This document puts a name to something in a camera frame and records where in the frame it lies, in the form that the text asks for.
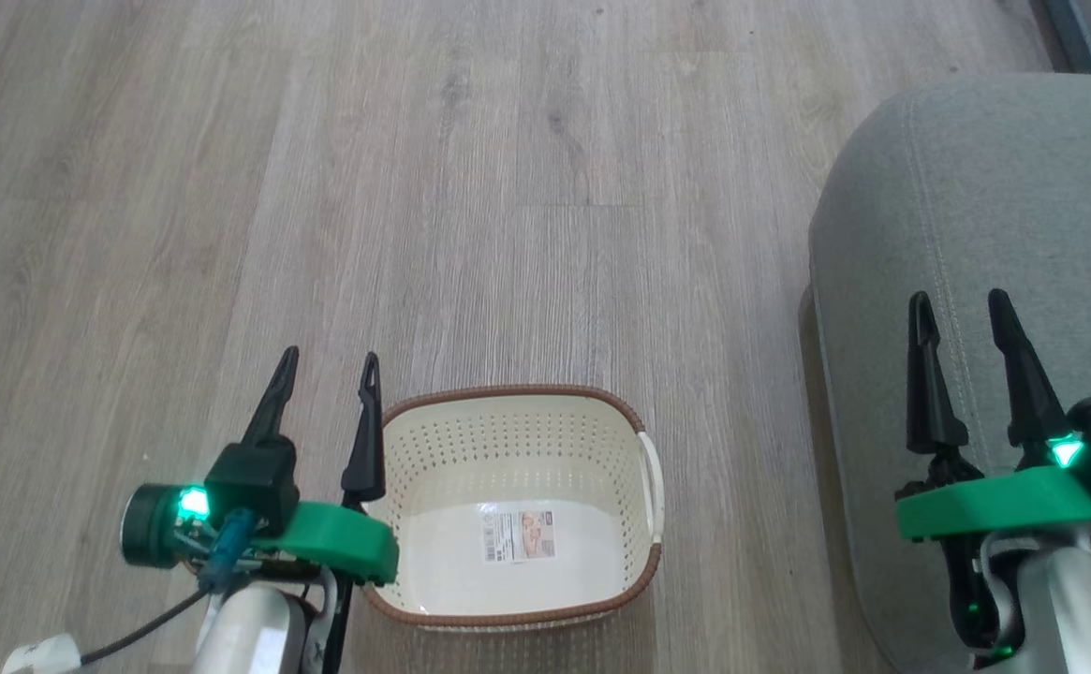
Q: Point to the cream basket with brown rim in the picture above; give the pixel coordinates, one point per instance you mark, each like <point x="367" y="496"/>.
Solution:
<point x="517" y="505"/>

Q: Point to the grey fabric sofa seat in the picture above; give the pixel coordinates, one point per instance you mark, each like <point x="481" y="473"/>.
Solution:
<point x="976" y="234"/>

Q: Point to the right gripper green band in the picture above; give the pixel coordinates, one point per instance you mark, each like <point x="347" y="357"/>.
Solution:
<point x="1004" y="505"/>

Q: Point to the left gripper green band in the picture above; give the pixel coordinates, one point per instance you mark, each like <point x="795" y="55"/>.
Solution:
<point x="330" y="543"/>

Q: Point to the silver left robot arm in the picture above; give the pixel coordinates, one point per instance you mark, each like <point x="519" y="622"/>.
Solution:
<point x="245" y="627"/>

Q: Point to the dark grey baseboard strip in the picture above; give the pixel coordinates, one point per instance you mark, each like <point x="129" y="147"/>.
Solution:
<point x="1083" y="33"/>

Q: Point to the printed sticker in basket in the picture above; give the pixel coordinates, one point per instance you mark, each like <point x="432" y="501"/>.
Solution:
<point x="519" y="535"/>

